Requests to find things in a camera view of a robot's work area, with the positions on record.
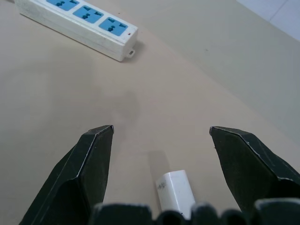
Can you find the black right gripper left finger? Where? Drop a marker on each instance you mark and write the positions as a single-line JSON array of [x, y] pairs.
[[77, 178]]

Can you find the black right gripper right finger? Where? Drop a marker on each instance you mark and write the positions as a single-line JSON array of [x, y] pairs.
[[253, 168]]

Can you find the white plug adapter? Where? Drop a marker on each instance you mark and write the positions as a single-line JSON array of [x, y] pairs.
[[175, 191]]

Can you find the white power strip blue sockets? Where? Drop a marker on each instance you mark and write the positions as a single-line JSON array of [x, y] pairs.
[[77, 25]]

